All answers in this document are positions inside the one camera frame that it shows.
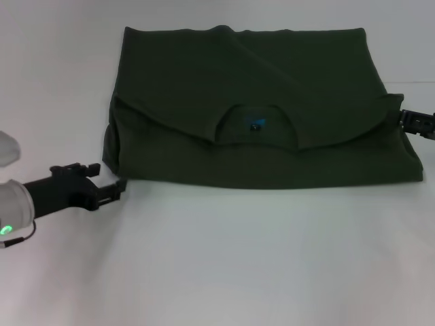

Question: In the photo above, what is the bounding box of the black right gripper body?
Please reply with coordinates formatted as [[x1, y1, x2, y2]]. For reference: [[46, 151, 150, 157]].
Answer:
[[413, 111, 435, 142]]

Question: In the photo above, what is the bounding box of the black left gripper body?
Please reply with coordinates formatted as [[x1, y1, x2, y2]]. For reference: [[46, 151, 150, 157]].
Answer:
[[22, 162, 103, 220]]

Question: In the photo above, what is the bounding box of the dark green FREE-print T-shirt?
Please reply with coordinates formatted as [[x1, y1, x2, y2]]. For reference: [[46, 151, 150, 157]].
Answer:
[[101, 24, 425, 191]]

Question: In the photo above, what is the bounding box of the left gripper cable with plug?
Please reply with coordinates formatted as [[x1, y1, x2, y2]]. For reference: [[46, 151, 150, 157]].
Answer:
[[0, 220, 37, 251]]

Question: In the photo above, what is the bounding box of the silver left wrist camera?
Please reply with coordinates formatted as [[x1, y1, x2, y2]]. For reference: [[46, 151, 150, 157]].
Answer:
[[0, 130, 22, 167]]

